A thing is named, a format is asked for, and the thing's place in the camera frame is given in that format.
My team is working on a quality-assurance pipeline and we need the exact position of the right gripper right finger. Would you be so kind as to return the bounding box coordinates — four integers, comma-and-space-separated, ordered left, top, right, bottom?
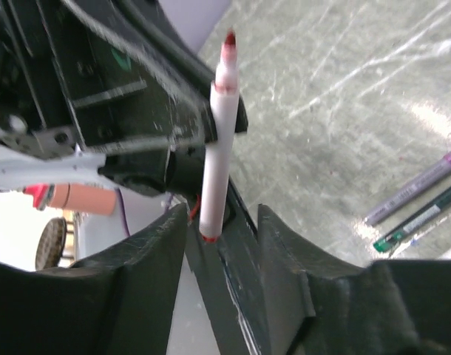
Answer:
257, 205, 451, 354

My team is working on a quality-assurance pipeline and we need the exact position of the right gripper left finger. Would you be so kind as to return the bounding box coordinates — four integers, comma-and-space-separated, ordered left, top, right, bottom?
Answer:
0, 204, 188, 354

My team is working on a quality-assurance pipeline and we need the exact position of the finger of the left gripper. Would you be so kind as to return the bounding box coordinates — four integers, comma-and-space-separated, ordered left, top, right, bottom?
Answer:
136, 0, 248, 134
0, 1, 216, 152

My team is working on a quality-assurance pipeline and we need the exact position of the green pen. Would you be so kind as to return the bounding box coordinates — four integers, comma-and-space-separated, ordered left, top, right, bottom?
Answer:
373, 186, 451, 253

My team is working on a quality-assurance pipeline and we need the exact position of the red white marker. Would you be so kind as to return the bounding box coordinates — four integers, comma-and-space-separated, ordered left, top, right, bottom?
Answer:
199, 30, 240, 243

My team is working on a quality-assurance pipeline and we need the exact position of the purple pen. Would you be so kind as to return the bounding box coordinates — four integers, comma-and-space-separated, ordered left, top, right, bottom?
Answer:
364, 151, 451, 226

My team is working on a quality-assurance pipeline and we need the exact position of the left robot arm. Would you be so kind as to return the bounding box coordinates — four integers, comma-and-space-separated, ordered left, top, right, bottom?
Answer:
0, 1, 230, 196

